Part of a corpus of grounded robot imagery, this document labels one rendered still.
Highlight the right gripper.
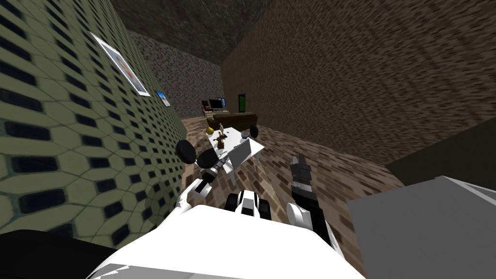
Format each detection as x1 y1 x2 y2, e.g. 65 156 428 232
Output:
290 162 313 191

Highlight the white table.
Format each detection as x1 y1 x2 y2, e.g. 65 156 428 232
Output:
205 123 266 187

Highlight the dark brown sofa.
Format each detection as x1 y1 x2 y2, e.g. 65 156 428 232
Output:
206 111 259 133

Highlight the television on stand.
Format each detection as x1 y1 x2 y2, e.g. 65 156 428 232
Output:
201 97 228 114

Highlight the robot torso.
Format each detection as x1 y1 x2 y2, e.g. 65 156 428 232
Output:
87 189 367 279

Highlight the small blue framed picture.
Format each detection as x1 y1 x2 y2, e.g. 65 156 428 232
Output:
155 90 171 108

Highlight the grey cabinet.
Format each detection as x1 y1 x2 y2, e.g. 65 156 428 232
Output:
346 175 496 279

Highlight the large white framed picture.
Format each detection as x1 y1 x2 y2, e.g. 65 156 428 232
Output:
89 31 152 97

